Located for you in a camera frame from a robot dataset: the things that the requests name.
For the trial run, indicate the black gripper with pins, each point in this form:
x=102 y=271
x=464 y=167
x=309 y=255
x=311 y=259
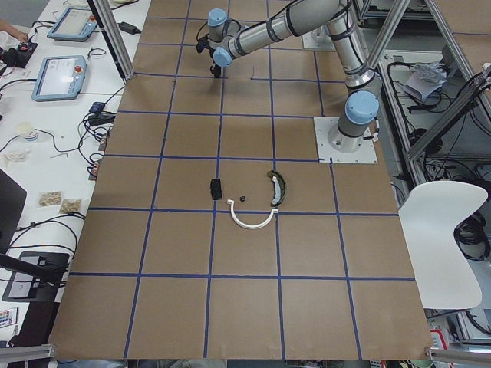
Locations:
x=215 y=70

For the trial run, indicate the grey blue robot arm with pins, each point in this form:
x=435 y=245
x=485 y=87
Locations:
x=227 y=40

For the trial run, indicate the black power adapter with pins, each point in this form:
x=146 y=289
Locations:
x=129 y=28

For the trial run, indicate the small black plastic part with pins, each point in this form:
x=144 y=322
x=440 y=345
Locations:
x=216 y=189

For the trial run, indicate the dark green brake shoe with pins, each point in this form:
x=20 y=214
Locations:
x=279 y=186

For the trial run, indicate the teach pendant far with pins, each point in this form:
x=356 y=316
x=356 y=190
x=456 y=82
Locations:
x=74 y=24

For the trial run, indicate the teach pendant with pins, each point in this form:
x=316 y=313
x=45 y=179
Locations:
x=60 y=78
x=74 y=24

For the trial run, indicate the teach pendant near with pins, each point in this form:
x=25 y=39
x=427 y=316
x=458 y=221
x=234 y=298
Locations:
x=60 y=78

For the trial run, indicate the white paper cup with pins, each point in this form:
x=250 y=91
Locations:
x=27 y=132

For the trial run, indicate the white chair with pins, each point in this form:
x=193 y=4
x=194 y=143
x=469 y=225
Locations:
x=429 y=216

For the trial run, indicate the aluminium frame post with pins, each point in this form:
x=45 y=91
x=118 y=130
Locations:
x=114 y=41

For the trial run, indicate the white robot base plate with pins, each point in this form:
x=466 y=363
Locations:
x=333 y=147

